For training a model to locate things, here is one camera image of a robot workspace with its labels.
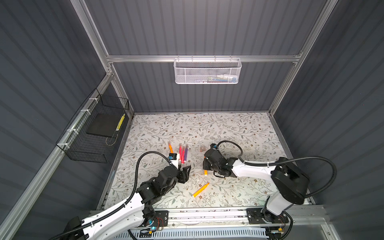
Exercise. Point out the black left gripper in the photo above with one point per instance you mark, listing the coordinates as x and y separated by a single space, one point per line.
183 175

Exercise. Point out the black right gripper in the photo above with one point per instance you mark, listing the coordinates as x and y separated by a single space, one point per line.
205 162

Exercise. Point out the purple highlighter pen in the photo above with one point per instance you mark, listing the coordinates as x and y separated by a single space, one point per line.
185 153

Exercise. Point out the yellow highlighter pen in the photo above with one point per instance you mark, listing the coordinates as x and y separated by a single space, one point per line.
199 191

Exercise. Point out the pink highlighter pen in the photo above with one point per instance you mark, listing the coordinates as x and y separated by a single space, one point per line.
180 150

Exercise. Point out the red-pink highlighter pen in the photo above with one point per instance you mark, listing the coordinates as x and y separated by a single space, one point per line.
183 155

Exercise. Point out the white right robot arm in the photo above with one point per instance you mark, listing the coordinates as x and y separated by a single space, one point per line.
290 181

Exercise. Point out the items in white basket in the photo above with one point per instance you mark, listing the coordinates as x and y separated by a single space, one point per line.
227 79

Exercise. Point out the yellow highlighter in basket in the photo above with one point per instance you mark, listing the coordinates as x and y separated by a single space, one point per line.
120 122

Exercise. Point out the black pad in basket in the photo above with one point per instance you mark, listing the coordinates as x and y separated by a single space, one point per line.
103 125

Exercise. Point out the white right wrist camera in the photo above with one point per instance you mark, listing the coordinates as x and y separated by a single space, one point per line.
213 146

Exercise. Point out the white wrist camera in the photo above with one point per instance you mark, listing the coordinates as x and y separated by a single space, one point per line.
213 146
174 158

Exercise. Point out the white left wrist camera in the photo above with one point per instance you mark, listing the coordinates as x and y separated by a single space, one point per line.
174 158

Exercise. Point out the white wire mesh basket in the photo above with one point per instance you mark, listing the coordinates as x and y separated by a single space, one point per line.
187 70

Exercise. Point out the black wire mesh basket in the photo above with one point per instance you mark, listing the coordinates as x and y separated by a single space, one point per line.
80 146

